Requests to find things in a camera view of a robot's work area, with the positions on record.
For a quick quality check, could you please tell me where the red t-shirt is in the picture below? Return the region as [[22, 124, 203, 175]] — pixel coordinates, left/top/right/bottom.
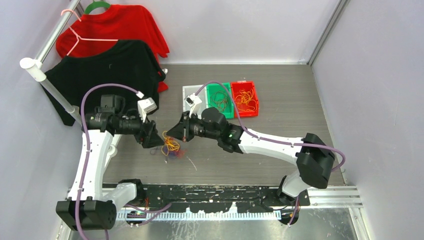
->
[[56, 4, 170, 93]]

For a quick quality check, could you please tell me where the coloured cable bundle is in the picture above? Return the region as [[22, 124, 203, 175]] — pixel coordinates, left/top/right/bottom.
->
[[149, 130, 187, 163]]

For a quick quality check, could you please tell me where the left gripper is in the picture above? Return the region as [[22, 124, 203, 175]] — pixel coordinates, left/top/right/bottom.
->
[[115, 109, 165, 148]]

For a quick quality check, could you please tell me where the black t-shirt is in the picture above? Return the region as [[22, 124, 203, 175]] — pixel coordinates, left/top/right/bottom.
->
[[45, 40, 166, 107]]

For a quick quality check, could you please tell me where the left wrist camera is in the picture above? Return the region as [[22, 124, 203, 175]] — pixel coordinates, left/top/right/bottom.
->
[[137, 97, 158, 123]]

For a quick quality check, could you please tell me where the white clothes rack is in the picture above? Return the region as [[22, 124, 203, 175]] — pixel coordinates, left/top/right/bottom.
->
[[19, 0, 82, 125]]

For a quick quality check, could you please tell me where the red cable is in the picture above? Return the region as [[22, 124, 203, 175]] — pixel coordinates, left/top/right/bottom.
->
[[209, 90, 231, 114]]

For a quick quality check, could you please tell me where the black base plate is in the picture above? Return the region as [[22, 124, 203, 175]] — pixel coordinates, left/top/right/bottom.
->
[[129, 184, 295, 214]]

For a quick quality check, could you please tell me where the red plastic bin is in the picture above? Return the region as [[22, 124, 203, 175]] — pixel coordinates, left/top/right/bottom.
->
[[230, 81, 260, 118]]

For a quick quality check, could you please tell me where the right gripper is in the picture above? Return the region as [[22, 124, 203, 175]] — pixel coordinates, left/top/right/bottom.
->
[[167, 110, 220, 143]]

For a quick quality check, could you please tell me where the green plastic bin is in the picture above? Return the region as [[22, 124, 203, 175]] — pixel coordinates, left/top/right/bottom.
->
[[206, 82, 235, 119]]

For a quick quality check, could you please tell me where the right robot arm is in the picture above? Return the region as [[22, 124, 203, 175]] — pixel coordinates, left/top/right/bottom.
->
[[166, 107, 335, 206]]

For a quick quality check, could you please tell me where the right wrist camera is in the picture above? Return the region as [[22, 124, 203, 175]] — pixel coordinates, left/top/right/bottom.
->
[[184, 93, 203, 117]]

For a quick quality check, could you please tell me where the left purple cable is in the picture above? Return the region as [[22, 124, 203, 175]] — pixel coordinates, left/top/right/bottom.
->
[[74, 83, 173, 240]]

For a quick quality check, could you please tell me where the green hanger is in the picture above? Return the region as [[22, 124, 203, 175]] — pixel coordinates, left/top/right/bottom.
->
[[84, 0, 111, 15]]

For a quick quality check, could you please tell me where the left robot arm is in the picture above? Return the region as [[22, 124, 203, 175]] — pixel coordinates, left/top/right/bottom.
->
[[55, 94, 164, 231]]

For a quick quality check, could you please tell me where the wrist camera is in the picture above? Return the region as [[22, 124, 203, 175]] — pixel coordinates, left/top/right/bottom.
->
[[184, 93, 203, 117], [137, 97, 158, 123]]

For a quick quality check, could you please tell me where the orange cable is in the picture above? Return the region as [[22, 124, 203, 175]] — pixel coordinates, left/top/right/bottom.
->
[[234, 87, 259, 114]]

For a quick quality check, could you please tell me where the pink hanger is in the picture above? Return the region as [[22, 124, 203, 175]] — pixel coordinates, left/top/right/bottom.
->
[[60, 9, 118, 56]]

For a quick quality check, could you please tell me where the white plastic bin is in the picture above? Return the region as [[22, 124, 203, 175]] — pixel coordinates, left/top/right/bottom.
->
[[182, 84, 209, 118]]

